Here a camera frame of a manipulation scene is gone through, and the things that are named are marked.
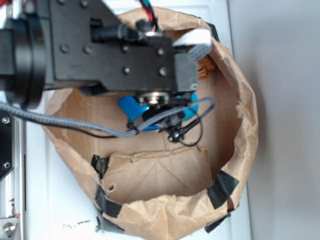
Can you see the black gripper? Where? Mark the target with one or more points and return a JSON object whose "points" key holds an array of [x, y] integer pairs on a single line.
{"points": [[93, 50]]}

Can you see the blue rectangular block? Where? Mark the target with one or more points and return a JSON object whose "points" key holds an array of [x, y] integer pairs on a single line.
{"points": [[132, 110]]}

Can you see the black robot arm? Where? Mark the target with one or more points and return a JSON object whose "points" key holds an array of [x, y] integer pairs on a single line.
{"points": [[24, 56]]}

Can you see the black mounting plate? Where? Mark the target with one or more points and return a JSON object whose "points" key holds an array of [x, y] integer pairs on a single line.
{"points": [[7, 136]]}

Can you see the orange white conch shell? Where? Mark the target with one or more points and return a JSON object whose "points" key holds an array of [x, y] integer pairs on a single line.
{"points": [[205, 65]]}

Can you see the blue foam ball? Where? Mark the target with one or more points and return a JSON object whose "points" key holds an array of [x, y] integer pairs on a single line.
{"points": [[189, 113]]}

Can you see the brown paper bag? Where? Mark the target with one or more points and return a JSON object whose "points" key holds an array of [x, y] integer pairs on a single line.
{"points": [[148, 187]]}

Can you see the aluminium frame rail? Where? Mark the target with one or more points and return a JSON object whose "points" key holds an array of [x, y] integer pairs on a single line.
{"points": [[13, 216]]}

